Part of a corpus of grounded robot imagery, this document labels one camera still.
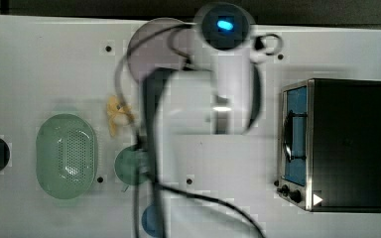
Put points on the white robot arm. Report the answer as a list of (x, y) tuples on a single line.
[(216, 92)]

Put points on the blue bowl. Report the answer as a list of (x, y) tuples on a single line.
[(153, 221)]

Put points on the green oval strainer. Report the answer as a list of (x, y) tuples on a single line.
[(66, 152)]

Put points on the round grey plate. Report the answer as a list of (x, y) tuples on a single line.
[(158, 43)]

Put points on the green metal cup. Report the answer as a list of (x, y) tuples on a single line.
[(130, 167)]

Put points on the yellow toy duck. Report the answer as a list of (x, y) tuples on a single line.
[(118, 114)]

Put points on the black toaster oven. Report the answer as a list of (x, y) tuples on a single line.
[(330, 145)]

